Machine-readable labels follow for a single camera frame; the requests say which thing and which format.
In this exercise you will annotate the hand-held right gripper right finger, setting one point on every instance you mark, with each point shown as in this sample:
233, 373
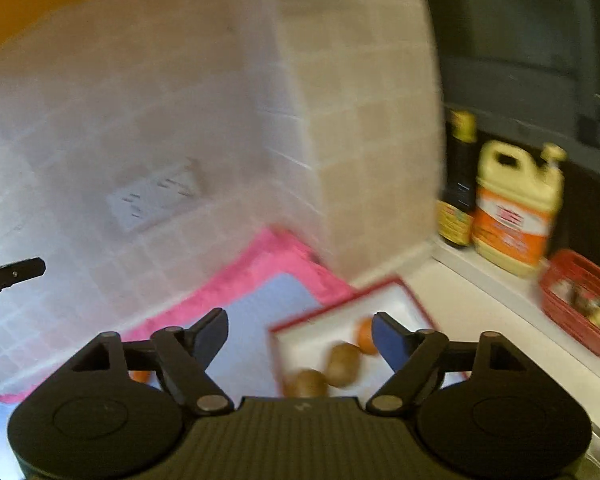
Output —
387, 340

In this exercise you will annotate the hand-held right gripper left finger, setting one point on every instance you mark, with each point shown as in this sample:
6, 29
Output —
210, 337

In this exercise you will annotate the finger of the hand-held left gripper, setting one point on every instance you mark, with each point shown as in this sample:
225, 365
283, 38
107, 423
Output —
17, 272

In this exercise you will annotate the large orange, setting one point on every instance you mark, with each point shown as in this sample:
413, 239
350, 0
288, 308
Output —
366, 336

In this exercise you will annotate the brown kiwi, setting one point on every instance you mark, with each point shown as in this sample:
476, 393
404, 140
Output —
343, 365
309, 384

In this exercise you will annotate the red box with white inside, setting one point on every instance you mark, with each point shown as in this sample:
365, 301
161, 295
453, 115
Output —
330, 320

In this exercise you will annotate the tangerine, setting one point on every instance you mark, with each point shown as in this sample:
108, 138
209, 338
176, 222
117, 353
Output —
140, 376

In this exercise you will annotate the dark bottle with yellow label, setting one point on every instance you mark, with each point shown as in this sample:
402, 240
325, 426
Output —
457, 185

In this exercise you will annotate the yellow jug with orange label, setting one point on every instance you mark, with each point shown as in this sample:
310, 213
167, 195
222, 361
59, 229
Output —
515, 220

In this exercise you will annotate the red plastic basket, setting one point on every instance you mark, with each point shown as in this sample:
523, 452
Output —
567, 280

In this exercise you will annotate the dark window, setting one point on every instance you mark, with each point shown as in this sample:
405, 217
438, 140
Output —
520, 35

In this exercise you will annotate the large white wall socket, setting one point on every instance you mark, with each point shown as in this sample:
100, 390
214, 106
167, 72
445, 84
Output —
132, 205

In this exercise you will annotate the small white wall socket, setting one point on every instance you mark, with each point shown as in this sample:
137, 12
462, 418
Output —
177, 182

